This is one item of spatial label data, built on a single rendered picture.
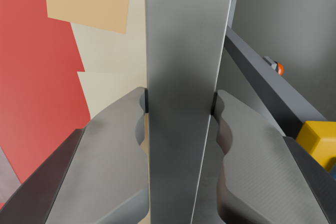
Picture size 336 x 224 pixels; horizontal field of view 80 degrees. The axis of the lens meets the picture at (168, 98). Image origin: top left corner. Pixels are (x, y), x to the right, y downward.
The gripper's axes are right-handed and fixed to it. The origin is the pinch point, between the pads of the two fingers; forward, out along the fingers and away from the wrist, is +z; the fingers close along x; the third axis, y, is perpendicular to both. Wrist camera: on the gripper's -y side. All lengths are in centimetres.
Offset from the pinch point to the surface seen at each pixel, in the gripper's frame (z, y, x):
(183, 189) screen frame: -0.8, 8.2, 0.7
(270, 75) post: 25.6, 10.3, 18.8
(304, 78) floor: 98, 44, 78
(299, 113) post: 13.2, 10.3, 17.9
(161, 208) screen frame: -0.8, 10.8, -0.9
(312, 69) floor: 98, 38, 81
